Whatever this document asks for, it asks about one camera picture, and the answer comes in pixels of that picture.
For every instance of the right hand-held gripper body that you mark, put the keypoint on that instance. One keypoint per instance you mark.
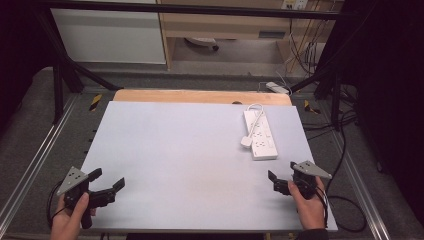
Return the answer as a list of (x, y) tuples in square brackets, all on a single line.
[(311, 170)]

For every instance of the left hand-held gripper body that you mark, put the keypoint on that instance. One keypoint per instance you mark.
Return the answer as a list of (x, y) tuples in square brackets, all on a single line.
[(72, 180)]

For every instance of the person's right hand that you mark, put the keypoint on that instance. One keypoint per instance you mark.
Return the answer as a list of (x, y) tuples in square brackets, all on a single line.
[(310, 210)]

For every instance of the person's left hand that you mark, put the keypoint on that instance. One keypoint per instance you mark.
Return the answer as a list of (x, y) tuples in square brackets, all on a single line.
[(66, 221)]

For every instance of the white plug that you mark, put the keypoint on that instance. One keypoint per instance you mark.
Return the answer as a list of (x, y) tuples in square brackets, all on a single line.
[(246, 142)]

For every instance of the black yellow striped tape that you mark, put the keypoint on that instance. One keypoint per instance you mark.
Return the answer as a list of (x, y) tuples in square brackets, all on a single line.
[(310, 107), (95, 102)]

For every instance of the person's dark right sleeve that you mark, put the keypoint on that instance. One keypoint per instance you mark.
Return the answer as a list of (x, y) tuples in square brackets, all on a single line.
[(312, 234)]

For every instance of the black metal stand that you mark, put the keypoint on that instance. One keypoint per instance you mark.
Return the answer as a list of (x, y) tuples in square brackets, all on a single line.
[(336, 96), (58, 86)]

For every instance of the small white floor power strip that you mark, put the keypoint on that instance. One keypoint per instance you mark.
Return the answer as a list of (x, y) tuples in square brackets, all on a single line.
[(277, 88)]

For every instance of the wooden board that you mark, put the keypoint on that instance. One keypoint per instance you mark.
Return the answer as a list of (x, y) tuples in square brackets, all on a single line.
[(186, 97)]

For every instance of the dark curtain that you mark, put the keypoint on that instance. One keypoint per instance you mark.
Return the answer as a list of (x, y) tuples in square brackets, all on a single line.
[(390, 83), (20, 50)]

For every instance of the white cabinet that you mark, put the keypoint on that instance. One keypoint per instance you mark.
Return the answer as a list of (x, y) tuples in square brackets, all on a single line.
[(110, 36)]

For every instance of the white object under desk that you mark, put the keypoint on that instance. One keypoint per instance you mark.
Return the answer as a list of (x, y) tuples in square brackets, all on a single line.
[(201, 41)]

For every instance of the wooden desk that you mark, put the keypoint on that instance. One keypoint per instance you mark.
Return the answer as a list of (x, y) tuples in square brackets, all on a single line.
[(226, 26)]

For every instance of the black metal crossbar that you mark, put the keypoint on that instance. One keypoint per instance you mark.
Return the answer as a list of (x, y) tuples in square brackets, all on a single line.
[(200, 9)]

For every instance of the aluminium rail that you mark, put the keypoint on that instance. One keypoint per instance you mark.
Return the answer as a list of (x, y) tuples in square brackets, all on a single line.
[(361, 190), (36, 146)]

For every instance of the white wall outlet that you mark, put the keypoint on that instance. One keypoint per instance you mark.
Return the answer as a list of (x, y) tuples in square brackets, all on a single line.
[(295, 4)]

